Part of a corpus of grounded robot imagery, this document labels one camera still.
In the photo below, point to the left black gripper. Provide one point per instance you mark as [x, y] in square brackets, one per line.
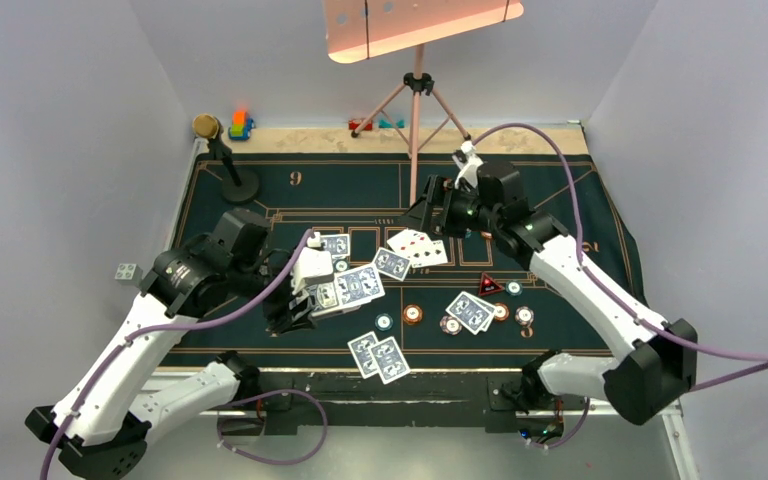
[279, 314]

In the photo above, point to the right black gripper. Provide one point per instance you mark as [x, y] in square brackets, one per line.
[441, 192]

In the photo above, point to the face-up community card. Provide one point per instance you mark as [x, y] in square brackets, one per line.
[428, 254]
[406, 241]

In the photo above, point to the face-down card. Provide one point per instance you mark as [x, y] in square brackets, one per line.
[391, 264]

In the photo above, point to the next card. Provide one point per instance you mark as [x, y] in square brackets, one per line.
[359, 285]

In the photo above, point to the red triangular dealer button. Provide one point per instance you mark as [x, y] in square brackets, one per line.
[489, 286]

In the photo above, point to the green poker chip stack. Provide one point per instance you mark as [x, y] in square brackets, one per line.
[383, 322]

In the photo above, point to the orange poker chip stack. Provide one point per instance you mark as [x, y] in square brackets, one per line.
[412, 314]

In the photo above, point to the pink poker chip stack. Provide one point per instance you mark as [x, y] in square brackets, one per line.
[450, 326]

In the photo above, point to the blue playing card deck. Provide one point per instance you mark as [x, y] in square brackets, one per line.
[317, 302]

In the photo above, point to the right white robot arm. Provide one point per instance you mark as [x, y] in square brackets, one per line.
[652, 363]

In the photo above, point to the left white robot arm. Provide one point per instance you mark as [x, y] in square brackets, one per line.
[104, 425]

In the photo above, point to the teal toy block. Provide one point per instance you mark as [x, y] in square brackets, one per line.
[387, 124]

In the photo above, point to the red toy block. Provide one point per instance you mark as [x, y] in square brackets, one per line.
[358, 122]

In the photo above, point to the grey lego block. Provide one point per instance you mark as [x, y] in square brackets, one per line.
[128, 273]

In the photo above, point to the colourful toy block stack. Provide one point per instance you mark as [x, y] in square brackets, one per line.
[241, 126]

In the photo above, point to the pink music stand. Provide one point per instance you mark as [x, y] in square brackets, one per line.
[359, 30]

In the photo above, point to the gold round knob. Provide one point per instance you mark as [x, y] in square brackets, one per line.
[206, 126]

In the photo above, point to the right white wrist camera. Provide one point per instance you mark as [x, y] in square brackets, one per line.
[467, 161]

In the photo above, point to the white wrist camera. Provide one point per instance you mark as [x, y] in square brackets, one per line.
[314, 264]
[467, 161]

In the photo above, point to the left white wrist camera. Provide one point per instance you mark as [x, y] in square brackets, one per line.
[314, 264]

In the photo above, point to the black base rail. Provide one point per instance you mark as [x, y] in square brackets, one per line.
[488, 399]

